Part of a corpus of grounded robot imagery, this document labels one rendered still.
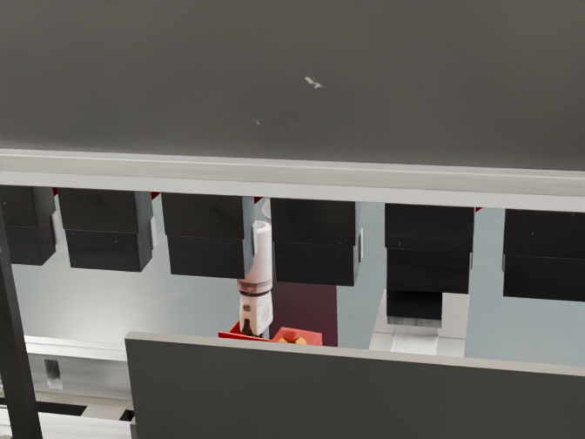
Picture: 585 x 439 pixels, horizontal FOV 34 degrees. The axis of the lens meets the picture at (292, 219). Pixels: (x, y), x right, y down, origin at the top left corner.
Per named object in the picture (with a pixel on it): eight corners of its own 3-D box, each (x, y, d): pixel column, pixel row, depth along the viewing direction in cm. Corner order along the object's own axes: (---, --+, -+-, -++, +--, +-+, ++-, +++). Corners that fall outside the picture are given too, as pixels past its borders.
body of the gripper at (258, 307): (260, 295, 220) (261, 339, 223) (277, 279, 229) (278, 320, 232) (231, 291, 222) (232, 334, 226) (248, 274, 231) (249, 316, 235)
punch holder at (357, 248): (363, 265, 175) (362, 182, 168) (356, 287, 168) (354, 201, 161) (284, 260, 178) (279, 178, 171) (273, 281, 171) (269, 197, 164)
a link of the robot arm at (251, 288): (263, 287, 219) (263, 298, 220) (277, 273, 227) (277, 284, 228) (230, 281, 222) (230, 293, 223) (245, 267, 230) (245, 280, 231)
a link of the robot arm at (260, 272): (226, 279, 223) (261, 286, 219) (225, 226, 219) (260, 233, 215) (244, 266, 230) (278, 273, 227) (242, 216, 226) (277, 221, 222)
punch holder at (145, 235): (158, 253, 183) (150, 173, 177) (143, 273, 176) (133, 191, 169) (86, 248, 187) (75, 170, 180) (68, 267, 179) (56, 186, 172)
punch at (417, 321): (442, 325, 173) (443, 279, 169) (441, 330, 171) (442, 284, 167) (387, 320, 175) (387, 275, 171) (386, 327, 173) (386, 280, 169)
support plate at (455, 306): (469, 298, 200) (469, 293, 199) (462, 366, 176) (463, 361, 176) (384, 293, 203) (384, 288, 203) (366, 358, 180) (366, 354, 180)
